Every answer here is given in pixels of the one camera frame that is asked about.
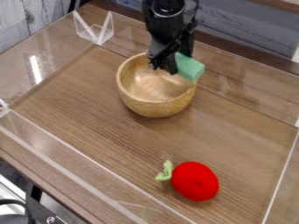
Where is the clear acrylic corner bracket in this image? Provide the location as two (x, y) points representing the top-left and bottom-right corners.
(72, 11), (115, 46)

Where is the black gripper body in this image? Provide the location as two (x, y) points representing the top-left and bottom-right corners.
(142, 5), (199, 69)

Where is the green rectangular block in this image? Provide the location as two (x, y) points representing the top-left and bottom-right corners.
(175, 52), (206, 83)

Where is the black cable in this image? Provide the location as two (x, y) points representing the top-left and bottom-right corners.
(0, 199), (39, 224)

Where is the light wooden bowl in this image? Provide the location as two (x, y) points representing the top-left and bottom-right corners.
(116, 52), (196, 118)

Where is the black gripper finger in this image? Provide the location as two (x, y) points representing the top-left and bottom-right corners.
(160, 53), (178, 75)
(180, 31), (194, 57)

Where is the red plush tomato toy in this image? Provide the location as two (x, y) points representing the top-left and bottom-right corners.
(155, 160), (220, 201)

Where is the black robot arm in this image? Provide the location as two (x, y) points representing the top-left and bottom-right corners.
(142, 0), (199, 74)

